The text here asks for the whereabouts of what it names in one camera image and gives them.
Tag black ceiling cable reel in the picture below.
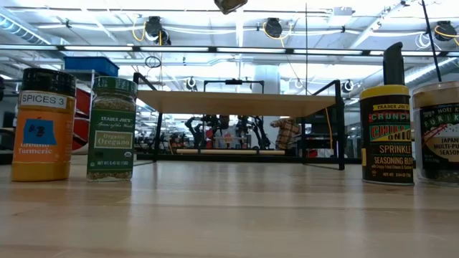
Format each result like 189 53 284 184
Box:
432 20 458 42
262 17 284 39
144 15 171 47

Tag black background station frame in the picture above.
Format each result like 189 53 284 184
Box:
203 78 265 95

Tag thin black slanted pole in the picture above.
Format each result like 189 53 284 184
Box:
421 0 443 83

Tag chili onion jar yellow lid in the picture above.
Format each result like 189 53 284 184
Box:
359 85 415 186

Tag orange turmeric jar black lid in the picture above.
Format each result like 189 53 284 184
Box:
11 67 77 183

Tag black aluminium table frame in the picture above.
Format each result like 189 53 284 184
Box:
136 153 362 165

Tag person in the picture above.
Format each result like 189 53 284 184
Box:
270 115 303 151

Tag long ceiling light rail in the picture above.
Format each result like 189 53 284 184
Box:
0 43 459 57

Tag red storage bin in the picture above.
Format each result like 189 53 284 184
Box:
73 116 90 143
75 87 92 116
71 138 90 152

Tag furikake jar tan lid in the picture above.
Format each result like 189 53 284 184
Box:
411 80 459 187

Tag blue storage bin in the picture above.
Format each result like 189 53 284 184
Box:
63 56 120 77

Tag black equipment cabinet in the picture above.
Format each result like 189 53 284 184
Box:
296 107 341 159

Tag wooden shelf black metal legs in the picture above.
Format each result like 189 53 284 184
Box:
132 72 346 171

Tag metal storage rack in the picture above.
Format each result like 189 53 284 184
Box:
64 68 97 108

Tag bagel seasoning jar white lid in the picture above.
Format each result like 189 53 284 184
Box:
214 0 249 16

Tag oregano jar green lid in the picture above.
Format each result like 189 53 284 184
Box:
86 76 138 183

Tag black upright post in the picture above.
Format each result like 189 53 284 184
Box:
382 42 407 87

